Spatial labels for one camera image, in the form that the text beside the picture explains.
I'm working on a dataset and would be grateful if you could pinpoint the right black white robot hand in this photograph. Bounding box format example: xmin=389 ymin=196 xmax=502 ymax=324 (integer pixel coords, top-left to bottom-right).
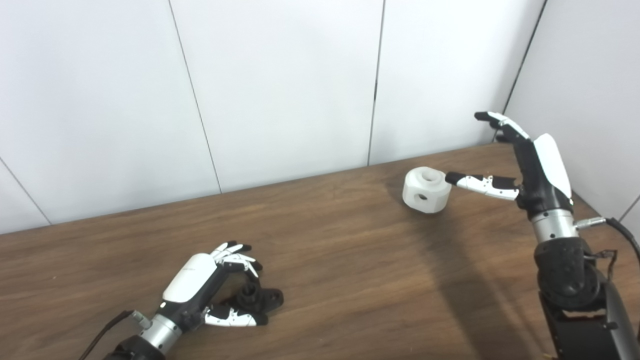
xmin=445 ymin=111 xmax=574 ymax=218

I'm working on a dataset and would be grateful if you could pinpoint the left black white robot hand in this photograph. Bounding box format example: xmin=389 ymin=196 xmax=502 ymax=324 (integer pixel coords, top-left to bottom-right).
xmin=161 ymin=241 xmax=269 ymax=331

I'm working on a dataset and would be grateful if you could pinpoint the black flanged holder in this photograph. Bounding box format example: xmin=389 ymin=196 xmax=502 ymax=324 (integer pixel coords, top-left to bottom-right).
xmin=220 ymin=282 xmax=285 ymax=321

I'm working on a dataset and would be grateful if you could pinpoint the round white piece with holes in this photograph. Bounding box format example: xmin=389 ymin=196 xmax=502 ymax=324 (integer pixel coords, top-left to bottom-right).
xmin=402 ymin=166 xmax=453 ymax=214

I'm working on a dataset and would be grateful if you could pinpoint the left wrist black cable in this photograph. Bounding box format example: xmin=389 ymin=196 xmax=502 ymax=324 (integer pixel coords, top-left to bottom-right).
xmin=77 ymin=309 xmax=152 ymax=360

